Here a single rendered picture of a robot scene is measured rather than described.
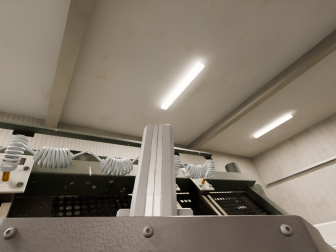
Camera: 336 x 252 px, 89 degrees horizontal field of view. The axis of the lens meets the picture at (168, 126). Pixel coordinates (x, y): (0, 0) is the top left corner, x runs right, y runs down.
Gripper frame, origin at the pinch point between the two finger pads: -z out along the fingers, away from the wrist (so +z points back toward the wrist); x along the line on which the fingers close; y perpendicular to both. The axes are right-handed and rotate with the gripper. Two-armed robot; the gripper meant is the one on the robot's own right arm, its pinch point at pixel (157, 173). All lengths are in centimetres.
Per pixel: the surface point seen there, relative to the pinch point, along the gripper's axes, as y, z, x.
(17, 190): 36, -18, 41
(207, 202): 76, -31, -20
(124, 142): 42, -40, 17
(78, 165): 49, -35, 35
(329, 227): 401, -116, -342
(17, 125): 25, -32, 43
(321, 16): 48, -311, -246
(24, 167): 38, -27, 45
